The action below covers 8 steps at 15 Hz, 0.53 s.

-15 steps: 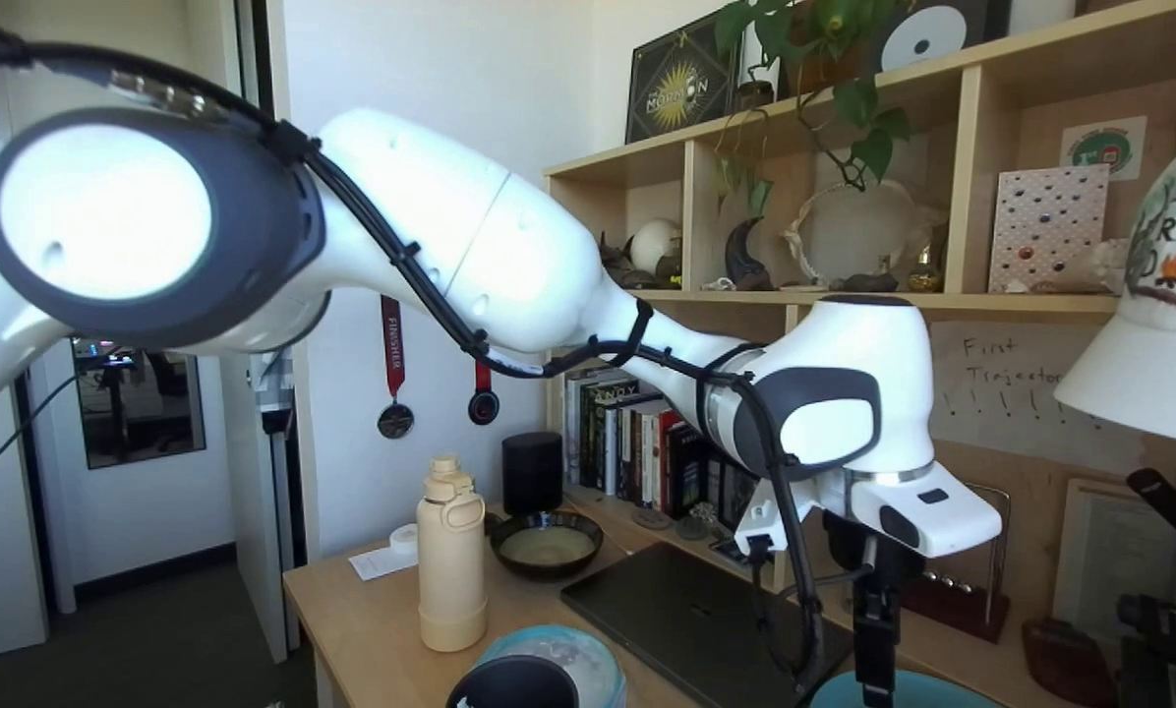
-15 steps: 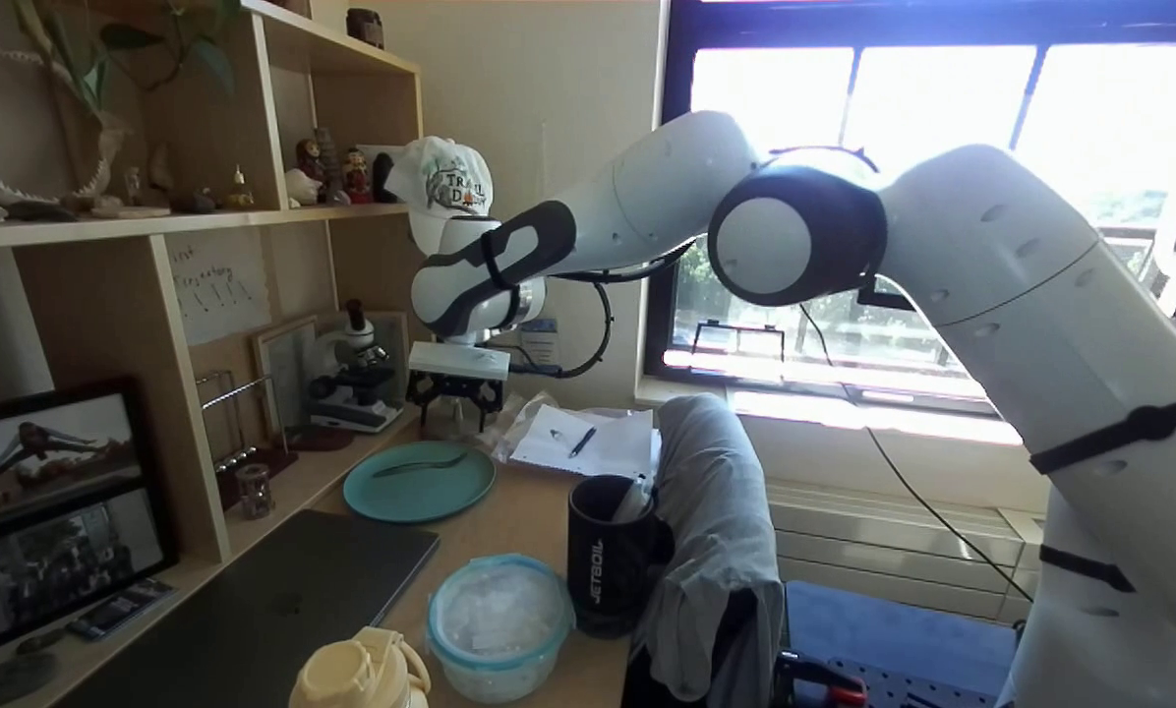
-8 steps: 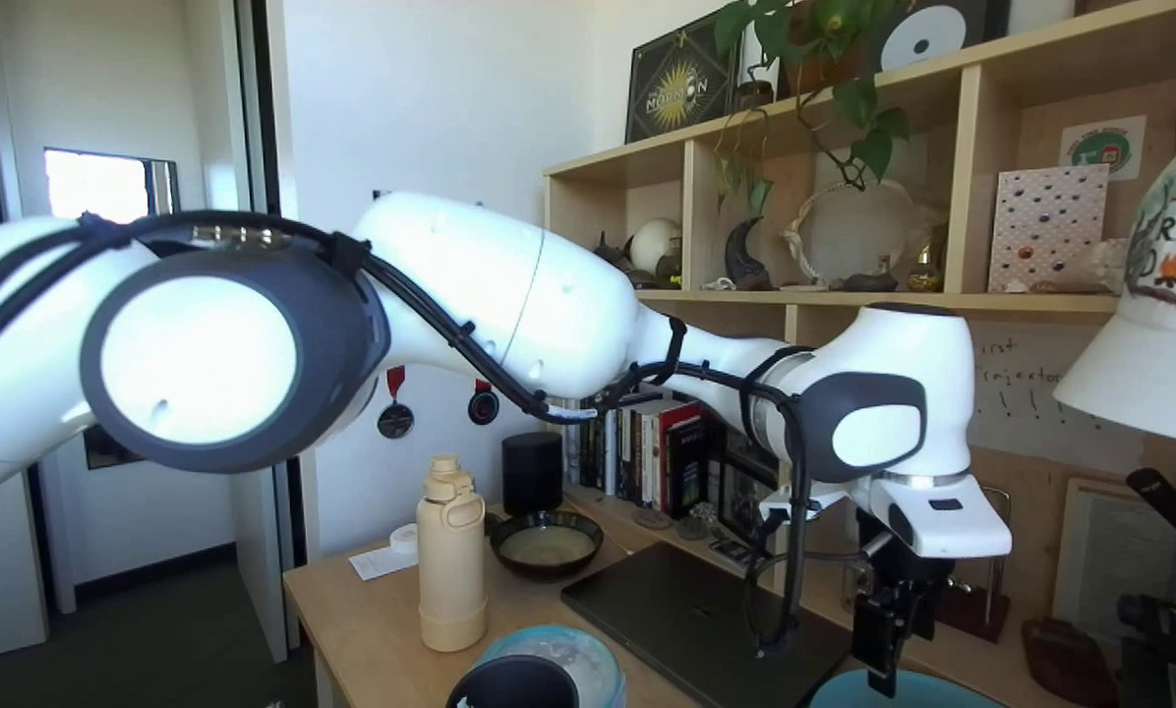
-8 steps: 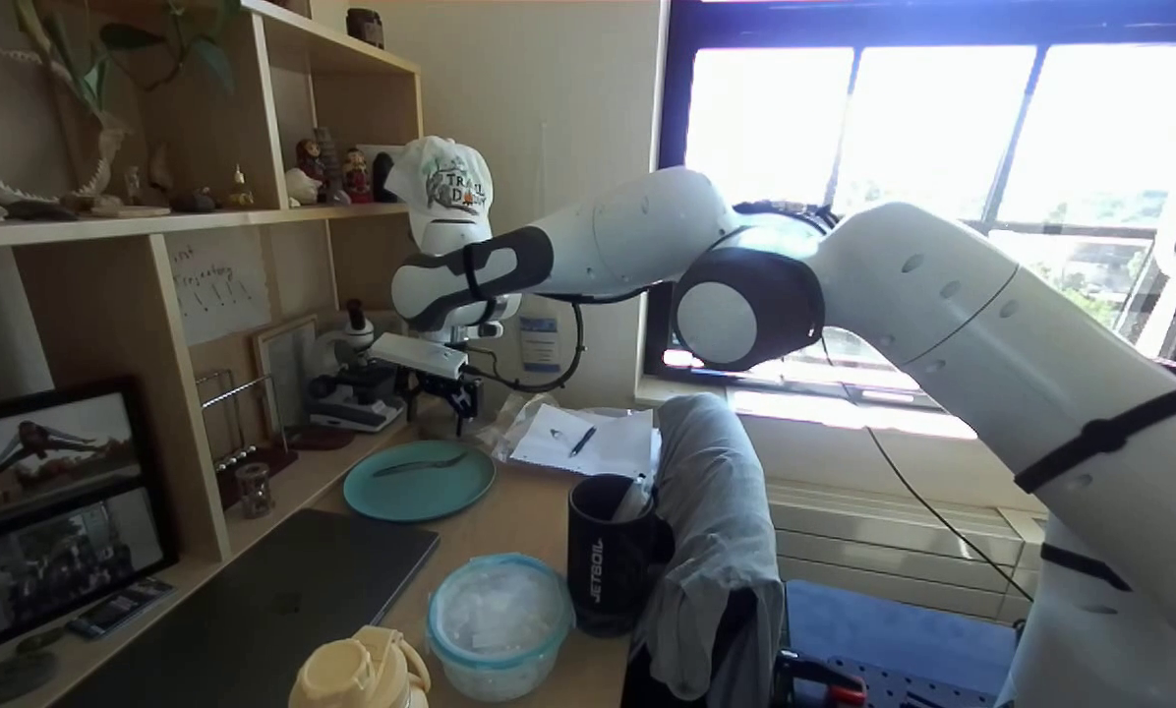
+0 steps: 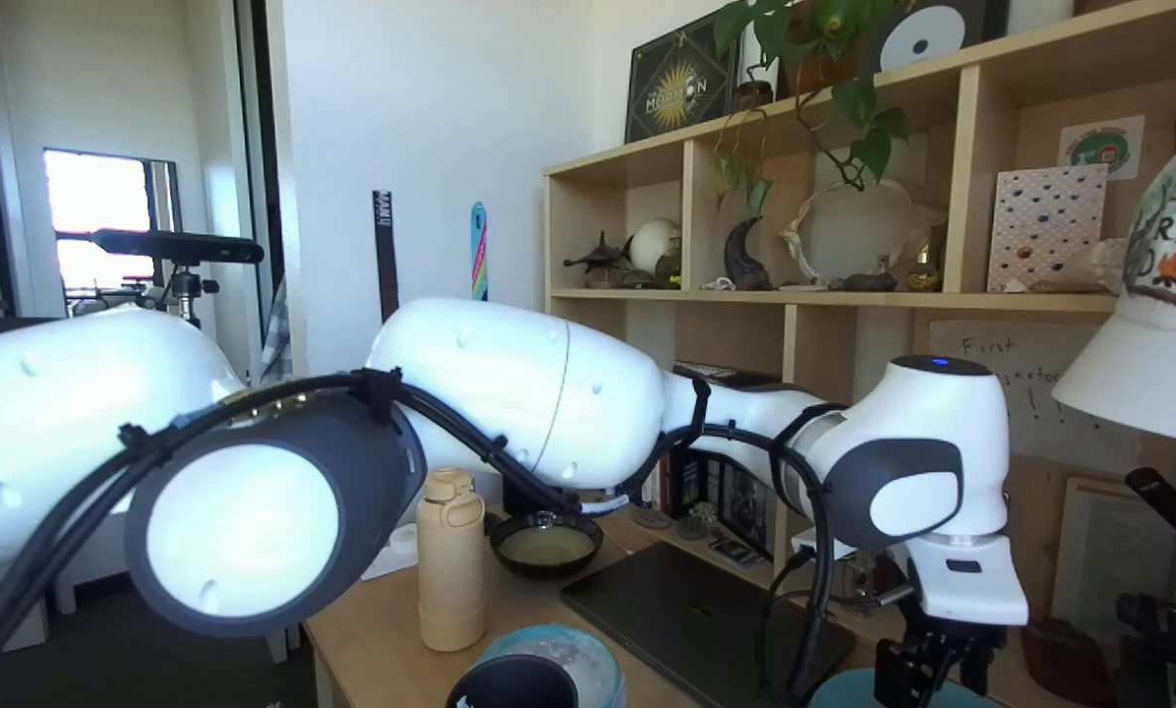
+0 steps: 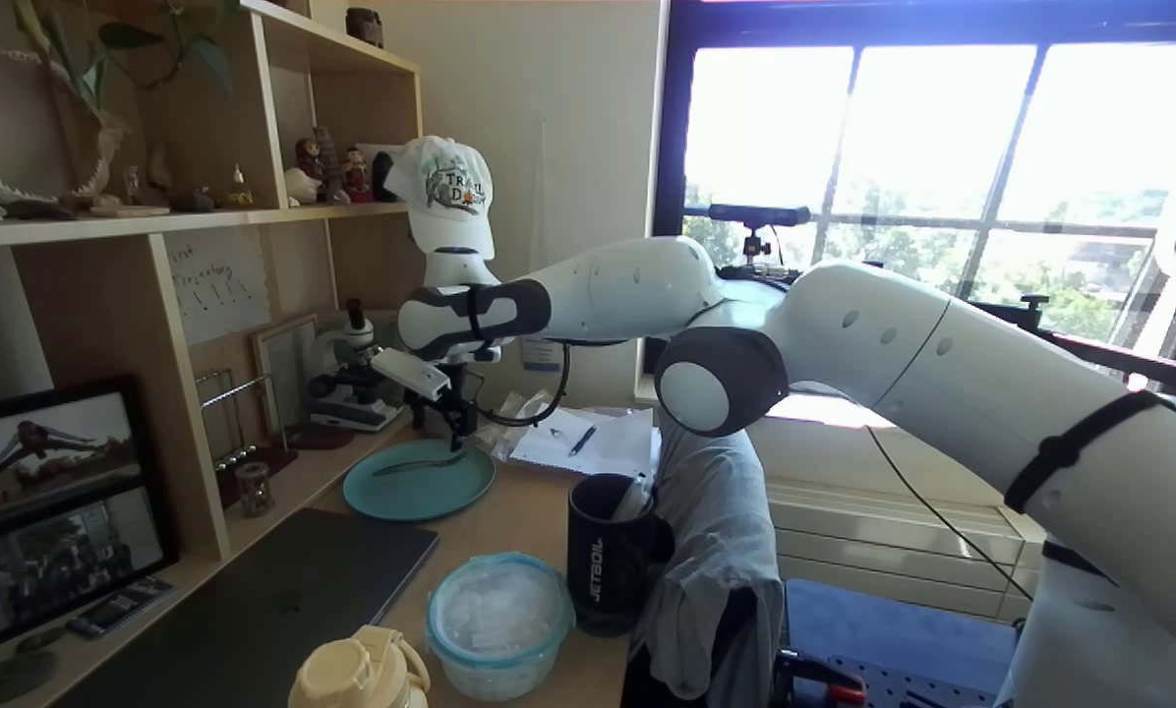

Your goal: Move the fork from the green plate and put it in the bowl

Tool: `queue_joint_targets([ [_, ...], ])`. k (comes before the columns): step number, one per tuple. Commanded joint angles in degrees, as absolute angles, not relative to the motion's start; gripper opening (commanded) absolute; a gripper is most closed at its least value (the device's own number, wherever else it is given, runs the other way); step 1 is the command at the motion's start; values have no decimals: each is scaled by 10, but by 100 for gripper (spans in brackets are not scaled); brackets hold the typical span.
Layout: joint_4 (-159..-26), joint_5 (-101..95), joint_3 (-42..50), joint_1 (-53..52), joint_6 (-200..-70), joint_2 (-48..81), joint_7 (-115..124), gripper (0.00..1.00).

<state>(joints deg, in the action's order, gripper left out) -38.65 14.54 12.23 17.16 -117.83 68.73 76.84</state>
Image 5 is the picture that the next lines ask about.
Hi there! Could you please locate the light wooden shelf unit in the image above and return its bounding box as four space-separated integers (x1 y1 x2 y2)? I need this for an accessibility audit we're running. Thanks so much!
544 0 1176 708

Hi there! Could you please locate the green trailing houseplant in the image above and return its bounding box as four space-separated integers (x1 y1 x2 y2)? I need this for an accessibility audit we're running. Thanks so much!
707 0 915 212

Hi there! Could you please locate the cream water bottle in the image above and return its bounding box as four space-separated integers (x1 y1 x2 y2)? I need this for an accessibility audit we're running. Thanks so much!
414 467 493 657

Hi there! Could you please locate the green tree drawing card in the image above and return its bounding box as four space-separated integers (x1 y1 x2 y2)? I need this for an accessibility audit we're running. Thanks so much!
1057 114 1154 184

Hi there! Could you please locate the white dotted card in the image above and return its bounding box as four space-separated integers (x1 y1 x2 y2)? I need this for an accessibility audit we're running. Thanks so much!
987 161 1114 294

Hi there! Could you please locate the black white microscope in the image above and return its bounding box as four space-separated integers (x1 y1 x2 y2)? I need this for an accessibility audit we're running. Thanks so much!
1114 467 1176 708

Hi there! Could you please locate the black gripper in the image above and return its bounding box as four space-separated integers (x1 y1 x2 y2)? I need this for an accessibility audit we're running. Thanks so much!
872 623 1004 708

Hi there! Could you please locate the black stereo camera bar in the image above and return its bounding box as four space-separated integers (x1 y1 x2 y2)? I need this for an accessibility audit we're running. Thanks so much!
89 229 267 267

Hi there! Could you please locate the dark framed art print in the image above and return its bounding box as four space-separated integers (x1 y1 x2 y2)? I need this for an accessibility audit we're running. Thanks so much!
623 9 752 146

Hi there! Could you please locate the black frame group photo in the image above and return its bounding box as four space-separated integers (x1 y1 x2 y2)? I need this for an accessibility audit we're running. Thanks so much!
707 455 783 562

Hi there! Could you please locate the black mat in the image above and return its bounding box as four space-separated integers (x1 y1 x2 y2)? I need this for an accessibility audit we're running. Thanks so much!
557 540 861 708

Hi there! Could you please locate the black bowl cream inside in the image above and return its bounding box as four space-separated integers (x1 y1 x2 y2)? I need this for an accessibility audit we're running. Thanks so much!
484 506 606 583

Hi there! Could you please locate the door window pane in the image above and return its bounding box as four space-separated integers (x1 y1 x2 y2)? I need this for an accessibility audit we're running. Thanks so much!
44 146 183 315

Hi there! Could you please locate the white printed baseball cap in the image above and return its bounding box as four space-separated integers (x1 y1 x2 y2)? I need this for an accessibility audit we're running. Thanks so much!
1055 130 1176 447

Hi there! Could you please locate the dark shark figurine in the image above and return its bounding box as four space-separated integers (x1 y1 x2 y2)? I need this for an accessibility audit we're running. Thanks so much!
557 231 636 288

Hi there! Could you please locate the black mug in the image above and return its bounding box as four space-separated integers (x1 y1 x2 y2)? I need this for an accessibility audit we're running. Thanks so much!
443 654 583 708

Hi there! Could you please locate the rainbow striped ribbon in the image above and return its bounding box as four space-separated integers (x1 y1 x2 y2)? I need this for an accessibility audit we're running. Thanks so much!
469 197 494 308

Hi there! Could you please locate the black robot cable hose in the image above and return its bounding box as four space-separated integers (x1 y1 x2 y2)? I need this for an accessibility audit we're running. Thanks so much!
0 365 843 708

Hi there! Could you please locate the small brown dish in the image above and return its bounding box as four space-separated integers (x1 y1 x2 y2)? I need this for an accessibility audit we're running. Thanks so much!
1019 614 1122 704

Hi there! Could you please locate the pale framed picture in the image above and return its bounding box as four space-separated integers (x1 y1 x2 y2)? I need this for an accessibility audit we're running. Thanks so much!
1049 476 1176 646

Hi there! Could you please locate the white round vase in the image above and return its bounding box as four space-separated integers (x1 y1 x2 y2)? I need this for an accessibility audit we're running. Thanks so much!
779 172 944 292

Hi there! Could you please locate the dark crescent ornament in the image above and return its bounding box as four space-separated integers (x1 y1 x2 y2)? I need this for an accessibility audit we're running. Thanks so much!
721 212 779 292

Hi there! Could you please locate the silver compact disc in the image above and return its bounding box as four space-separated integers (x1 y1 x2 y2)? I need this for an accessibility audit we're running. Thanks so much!
878 5 973 75

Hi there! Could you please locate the small brass figurine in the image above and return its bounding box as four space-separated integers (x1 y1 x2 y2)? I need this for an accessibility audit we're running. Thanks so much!
906 219 949 294

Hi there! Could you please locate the white egg ornament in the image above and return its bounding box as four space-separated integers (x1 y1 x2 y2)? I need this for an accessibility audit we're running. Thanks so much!
625 212 682 279

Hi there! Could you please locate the medal on dark red ribbon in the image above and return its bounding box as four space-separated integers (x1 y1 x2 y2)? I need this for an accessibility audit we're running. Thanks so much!
370 189 404 325

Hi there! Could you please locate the clear container teal lid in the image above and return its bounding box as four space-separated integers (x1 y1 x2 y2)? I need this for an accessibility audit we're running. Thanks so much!
471 623 631 708

